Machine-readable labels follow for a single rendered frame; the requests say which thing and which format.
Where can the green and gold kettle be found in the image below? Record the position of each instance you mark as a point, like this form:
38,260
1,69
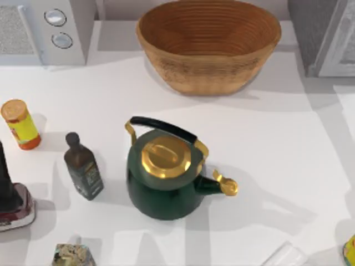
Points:
161,183

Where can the brown woven basket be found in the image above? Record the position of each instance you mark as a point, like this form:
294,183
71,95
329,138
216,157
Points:
208,50

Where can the dark olive oil bottle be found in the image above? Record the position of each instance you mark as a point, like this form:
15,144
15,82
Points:
83,169

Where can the round microwave knob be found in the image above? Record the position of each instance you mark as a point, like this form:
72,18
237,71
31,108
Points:
62,40
55,17

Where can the yellow and orange canister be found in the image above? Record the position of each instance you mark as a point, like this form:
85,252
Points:
23,127

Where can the mottled green brown carton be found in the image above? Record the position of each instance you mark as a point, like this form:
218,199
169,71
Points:
73,255

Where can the clear plastic wrapper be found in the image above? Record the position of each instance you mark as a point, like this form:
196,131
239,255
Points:
285,256

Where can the pale microwave oven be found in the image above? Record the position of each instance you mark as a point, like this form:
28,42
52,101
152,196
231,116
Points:
36,30

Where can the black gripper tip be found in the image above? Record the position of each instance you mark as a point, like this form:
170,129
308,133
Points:
6,180

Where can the yellow and green round object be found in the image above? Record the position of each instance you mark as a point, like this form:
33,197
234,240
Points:
350,250

